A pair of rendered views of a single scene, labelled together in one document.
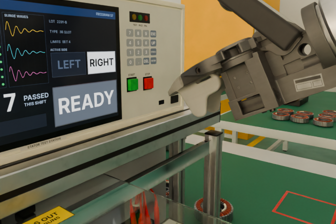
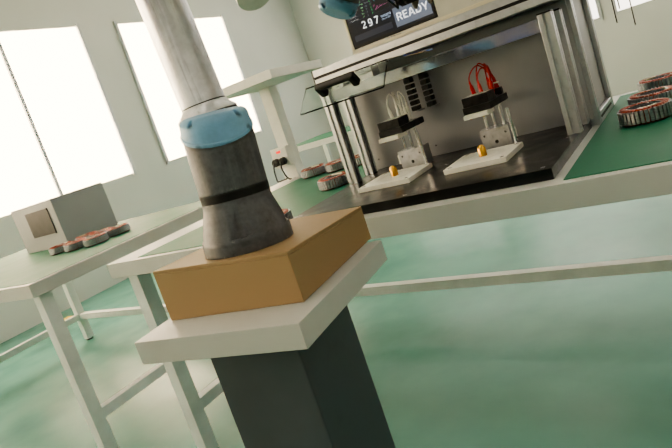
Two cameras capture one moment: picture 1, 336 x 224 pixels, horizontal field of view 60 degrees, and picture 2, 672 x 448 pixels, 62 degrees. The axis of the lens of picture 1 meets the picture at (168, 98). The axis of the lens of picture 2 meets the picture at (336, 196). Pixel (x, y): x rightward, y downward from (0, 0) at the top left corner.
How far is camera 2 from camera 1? 1.38 m
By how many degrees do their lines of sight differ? 87
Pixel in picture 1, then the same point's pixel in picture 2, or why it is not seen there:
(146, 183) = (450, 56)
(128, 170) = (519, 59)
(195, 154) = (508, 35)
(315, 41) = not seen: outside the picture
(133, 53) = not seen: outside the picture
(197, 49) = not seen: outside the picture
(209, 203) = (560, 85)
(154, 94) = not seen: outside the picture
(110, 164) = (420, 44)
